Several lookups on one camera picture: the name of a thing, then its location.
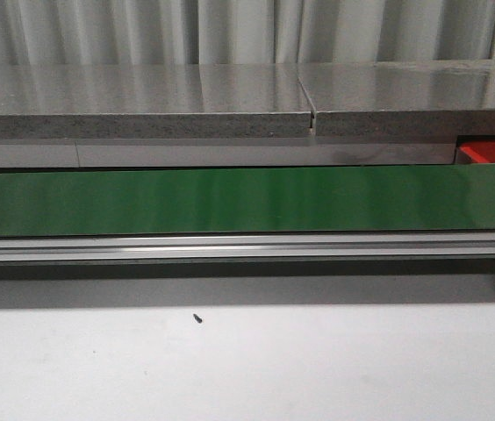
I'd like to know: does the grey stone slab left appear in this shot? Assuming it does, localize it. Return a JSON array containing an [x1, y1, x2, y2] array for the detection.
[[0, 64, 313, 139]]

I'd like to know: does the grey stone slab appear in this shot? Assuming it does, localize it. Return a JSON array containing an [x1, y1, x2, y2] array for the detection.
[[0, 64, 313, 139], [298, 60, 495, 136]]

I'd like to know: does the green conveyor belt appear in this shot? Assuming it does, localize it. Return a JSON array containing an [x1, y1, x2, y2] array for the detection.
[[0, 164, 495, 237]]

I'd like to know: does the red plastic bin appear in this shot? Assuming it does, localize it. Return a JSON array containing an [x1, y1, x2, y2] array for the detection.
[[456, 139, 495, 164]]

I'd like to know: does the grey stone slab right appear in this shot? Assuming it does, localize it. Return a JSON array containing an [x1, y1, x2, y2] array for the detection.
[[298, 60, 495, 136]]

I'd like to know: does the grey pleated curtain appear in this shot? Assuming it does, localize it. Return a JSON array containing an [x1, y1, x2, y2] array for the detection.
[[0, 1, 495, 65]]

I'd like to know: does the aluminium conveyor side rail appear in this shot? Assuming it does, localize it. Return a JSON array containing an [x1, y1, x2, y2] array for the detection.
[[0, 232, 495, 263]]

